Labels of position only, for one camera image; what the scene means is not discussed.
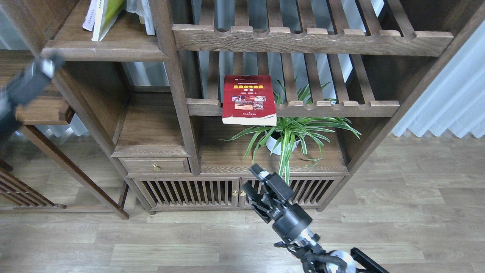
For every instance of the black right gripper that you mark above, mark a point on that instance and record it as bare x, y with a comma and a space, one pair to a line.
291, 222

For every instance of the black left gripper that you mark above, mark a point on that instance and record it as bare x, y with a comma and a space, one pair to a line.
22, 89

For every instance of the red cover book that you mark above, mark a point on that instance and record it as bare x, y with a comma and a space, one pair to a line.
249, 100

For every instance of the yellow green cover book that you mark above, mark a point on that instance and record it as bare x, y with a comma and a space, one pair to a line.
106, 13

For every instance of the white purple cover book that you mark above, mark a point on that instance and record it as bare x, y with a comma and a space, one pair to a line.
89, 21

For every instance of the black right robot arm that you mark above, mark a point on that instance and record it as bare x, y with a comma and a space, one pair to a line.
317, 260

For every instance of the right slatted cabinet door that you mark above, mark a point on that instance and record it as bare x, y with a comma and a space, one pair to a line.
310, 192

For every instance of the slatted cabinet door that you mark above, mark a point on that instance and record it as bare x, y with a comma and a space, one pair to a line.
190, 194
310, 192

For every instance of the green spider plant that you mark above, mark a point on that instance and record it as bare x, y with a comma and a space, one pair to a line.
306, 128

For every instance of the wooden side table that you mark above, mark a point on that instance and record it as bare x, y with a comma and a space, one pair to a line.
52, 110

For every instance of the left slatted cabinet door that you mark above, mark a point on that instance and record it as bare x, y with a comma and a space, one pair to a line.
190, 194

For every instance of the dark wooden bookshelf unit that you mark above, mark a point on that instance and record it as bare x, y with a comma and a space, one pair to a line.
160, 96

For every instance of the small wooden drawer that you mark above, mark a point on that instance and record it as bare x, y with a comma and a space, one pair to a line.
155, 165

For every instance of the white rolled papers in plastic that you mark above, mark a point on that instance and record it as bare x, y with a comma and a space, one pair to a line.
142, 8

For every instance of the white curtain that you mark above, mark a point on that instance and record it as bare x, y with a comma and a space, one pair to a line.
455, 100

